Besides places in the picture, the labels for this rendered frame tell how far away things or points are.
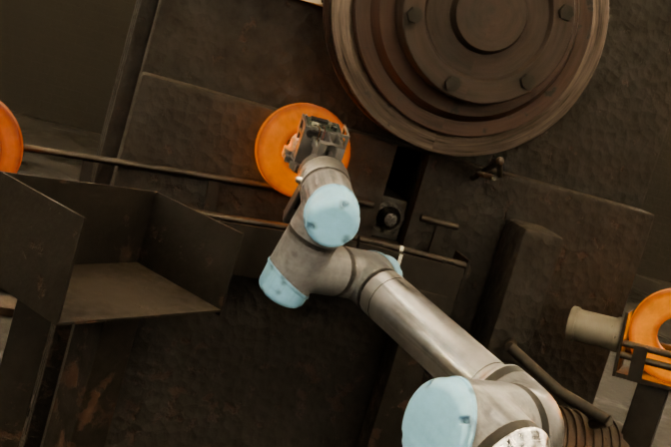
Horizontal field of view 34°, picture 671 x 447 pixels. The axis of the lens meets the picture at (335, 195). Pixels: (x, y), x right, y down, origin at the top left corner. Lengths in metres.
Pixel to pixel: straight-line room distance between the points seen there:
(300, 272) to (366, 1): 0.47
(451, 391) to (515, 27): 0.70
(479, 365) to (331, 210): 0.28
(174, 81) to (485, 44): 0.51
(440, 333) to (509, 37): 0.51
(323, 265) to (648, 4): 0.87
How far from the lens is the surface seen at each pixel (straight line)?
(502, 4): 1.73
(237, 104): 1.84
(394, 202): 1.94
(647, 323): 1.87
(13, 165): 1.77
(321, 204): 1.45
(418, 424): 1.26
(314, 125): 1.65
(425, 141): 1.80
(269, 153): 1.77
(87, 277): 1.55
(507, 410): 1.25
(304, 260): 1.51
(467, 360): 1.44
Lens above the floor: 0.99
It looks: 7 degrees down
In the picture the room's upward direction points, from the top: 16 degrees clockwise
